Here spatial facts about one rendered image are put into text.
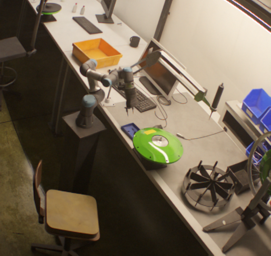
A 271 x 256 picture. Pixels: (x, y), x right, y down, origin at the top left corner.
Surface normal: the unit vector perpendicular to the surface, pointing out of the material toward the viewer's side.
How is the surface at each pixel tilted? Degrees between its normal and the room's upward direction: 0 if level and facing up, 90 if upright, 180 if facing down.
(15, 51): 0
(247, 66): 90
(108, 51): 86
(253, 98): 88
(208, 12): 90
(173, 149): 14
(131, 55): 0
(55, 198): 0
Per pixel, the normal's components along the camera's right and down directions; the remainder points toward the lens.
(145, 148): -0.03, -0.62
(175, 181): 0.25, -0.76
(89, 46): 0.62, 0.55
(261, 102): -0.84, 0.15
